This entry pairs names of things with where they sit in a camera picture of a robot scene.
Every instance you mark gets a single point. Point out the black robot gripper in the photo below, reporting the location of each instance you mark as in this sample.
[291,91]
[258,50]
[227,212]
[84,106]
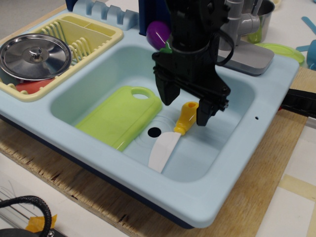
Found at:
[193,72]

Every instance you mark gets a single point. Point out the yellow handled white toy knife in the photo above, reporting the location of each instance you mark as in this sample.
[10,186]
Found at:
[167,141]

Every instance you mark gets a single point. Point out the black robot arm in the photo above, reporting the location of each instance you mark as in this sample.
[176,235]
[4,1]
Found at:
[197,45]

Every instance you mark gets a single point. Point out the green plastic cutting board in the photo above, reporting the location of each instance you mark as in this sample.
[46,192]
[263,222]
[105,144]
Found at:
[119,119]

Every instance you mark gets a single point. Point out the purple toy eggplant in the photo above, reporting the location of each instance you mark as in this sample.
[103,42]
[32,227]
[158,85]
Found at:
[157,35]

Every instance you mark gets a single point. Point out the grey toy faucet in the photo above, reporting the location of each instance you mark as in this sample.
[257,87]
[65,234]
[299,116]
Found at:
[243,56]

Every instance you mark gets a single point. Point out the light blue plate holder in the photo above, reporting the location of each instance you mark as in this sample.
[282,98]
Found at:
[111,15]

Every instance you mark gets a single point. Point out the green plastic plate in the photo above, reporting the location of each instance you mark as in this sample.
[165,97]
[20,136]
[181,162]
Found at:
[285,51]

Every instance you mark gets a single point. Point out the black clamp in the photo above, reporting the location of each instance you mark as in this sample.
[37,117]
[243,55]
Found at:
[300,102]

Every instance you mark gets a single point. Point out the yellow plastic dish rack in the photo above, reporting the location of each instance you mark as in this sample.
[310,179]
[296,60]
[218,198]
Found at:
[87,39]

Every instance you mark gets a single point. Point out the steel pot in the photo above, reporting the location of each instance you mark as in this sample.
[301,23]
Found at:
[265,17]

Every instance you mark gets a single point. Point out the blue plastic utensil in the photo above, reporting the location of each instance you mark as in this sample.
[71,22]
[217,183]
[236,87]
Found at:
[309,23]

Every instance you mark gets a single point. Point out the red plastic plate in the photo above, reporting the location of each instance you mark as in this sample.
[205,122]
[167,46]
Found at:
[34,86]

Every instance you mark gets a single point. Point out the steel pot lid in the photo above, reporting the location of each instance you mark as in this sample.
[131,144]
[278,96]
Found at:
[34,57]

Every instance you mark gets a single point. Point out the yellow tape piece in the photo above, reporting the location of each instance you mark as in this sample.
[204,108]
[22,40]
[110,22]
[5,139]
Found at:
[36,224]

